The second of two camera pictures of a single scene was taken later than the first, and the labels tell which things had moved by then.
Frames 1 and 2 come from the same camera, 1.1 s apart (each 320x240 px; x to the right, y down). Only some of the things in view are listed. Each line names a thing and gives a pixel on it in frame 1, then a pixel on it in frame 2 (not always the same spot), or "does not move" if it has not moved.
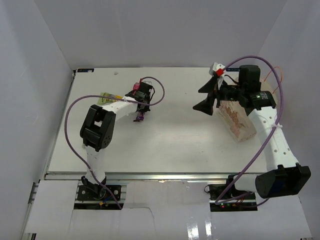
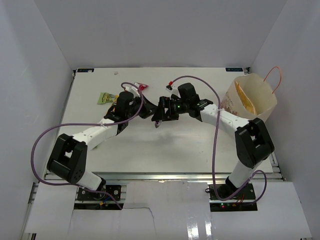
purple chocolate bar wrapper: (140, 117) to (157, 123)
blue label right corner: (233, 69) does not move
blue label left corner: (85, 70) does not move
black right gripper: (206, 105) to (165, 102)
